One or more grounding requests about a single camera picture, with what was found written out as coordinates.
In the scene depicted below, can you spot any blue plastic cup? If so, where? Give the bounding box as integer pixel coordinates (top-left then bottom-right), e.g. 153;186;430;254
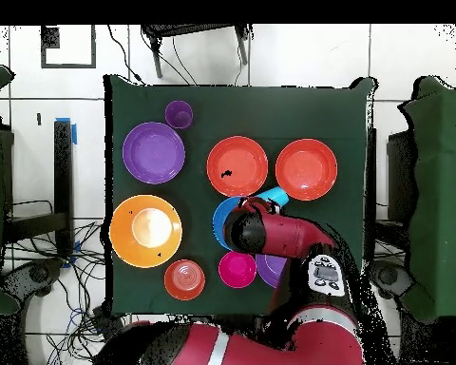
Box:
256;185;291;208

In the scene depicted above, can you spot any wide red-orange bowl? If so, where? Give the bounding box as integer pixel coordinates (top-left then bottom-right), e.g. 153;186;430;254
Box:
206;135;270;198
275;138;339;202

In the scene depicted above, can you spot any blue plastic bowl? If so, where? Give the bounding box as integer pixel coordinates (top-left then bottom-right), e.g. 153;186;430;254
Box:
212;195;248;252

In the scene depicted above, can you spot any purple plastic bowl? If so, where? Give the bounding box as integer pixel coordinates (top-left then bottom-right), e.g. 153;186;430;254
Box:
122;121;186;185
255;253;290;289

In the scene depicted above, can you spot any pink plastic bowl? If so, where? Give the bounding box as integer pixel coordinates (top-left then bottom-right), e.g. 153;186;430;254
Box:
218;250;258;289

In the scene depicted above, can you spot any dark green tablecloth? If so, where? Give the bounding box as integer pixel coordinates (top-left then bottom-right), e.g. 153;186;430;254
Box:
103;73;377;317

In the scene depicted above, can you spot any small deep orange bowl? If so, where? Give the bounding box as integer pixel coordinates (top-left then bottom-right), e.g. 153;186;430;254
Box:
163;259;207;302

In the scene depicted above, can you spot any purple plastic cup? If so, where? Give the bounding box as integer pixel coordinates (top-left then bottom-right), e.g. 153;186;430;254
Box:
163;99;195;130

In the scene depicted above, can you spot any large yellow-orange bowl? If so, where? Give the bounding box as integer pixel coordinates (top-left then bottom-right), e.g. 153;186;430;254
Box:
108;194;183;269

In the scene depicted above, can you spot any black power brick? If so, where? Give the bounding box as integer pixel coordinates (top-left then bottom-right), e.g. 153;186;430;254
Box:
91;305;126;333

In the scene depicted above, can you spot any black metal chair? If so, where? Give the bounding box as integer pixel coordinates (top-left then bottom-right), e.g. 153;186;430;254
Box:
141;23;254;80

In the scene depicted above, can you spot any blue tape strip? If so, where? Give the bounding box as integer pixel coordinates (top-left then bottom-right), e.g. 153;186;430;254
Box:
55;116;78;145

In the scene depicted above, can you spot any black table frame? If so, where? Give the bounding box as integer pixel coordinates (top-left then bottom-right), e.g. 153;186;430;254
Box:
1;119;75;259

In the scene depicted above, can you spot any black floor cable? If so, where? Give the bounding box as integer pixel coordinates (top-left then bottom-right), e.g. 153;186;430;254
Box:
106;24;145;85

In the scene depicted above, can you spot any blue network cable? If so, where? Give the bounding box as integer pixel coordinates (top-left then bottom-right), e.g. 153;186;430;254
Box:
66;307;100;336

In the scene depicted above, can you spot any black square frame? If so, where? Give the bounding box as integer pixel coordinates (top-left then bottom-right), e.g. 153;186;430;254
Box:
40;24;97;69

